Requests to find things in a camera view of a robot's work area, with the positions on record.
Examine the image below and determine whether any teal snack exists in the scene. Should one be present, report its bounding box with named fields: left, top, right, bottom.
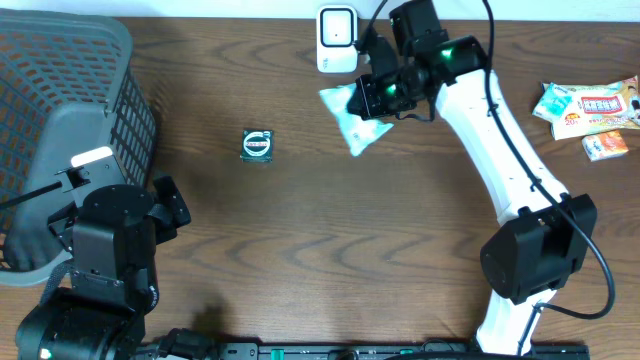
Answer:
left=319, top=84, right=394, bottom=157

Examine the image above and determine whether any black round-label item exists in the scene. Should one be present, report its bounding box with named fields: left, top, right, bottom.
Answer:
left=240, top=129, right=274, bottom=163

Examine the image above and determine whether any teal tissue pack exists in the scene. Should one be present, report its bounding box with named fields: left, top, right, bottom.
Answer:
left=532, top=83, right=573, bottom=123

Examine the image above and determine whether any yellow snack bag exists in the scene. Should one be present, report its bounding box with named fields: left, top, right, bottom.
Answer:
left=551, top=76, right=639, bottom=140

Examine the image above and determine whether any orange juice carton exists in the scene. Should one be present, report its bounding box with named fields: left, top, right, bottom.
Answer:
left=582, top=130, right=629, bottom=162

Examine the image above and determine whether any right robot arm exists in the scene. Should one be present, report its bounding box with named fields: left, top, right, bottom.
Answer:
left=347, top=1, right=597, bottom=355

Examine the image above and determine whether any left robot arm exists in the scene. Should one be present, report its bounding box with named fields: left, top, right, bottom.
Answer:
left=15, top=175, right=218, bottom=360

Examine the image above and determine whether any white barcode scanner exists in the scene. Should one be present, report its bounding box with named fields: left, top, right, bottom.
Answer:
left=316, top=5, right=359, bottom=74

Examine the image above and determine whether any grey plastic mesh basket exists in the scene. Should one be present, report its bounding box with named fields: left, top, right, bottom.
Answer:
left=1, top=9, right=157, bottom=287

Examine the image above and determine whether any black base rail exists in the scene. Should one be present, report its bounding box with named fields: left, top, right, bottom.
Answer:
left=130, top=340, right=591, bottom=360

